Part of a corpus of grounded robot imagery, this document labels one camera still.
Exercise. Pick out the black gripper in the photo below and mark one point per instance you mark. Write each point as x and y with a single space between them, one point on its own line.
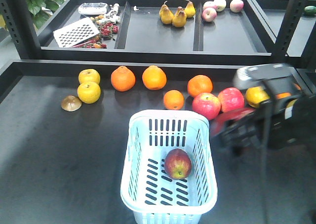
260 129

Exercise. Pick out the dark red apple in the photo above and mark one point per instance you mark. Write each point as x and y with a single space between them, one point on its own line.
177 164
220 121

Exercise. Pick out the light blue plastic basket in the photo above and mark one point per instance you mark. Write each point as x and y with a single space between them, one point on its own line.
146 189

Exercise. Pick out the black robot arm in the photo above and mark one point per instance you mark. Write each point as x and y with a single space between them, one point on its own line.
297 116

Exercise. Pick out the yellow citrus fruit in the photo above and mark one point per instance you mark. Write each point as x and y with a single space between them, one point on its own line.
256 95

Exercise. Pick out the large orange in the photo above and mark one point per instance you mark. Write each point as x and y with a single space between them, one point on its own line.
288 94

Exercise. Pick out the pink red apple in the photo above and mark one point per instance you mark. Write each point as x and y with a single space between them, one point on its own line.
231 99

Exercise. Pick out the light red apple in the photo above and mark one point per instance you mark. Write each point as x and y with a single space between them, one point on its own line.
207 105

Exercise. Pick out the small orange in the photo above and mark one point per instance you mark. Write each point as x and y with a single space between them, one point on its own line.
173 100

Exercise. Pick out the pale pink peach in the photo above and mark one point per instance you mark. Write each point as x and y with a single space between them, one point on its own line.
220 5

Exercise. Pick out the brown yellow pear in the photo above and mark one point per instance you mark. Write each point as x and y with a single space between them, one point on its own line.
166 15
180 18
190 9

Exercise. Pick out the pointed orange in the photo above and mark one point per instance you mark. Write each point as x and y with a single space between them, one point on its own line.
122 79

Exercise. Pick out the black rear display shelf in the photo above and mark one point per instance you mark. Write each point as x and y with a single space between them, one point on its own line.
245 38

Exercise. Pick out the yellow green apple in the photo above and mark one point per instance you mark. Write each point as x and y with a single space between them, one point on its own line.
89 92
89 75

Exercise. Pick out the brown mushroom cap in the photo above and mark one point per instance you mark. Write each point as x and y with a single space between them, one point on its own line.
71 103

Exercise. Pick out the black wooden display table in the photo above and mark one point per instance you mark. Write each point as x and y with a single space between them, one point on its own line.
60 167

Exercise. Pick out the white perforated grater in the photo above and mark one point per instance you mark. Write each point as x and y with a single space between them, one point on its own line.
75 33

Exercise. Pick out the green potted plant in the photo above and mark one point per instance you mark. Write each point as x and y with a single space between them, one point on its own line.
41 10

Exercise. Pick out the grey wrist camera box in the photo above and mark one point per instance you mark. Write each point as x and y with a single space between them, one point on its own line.
251 76

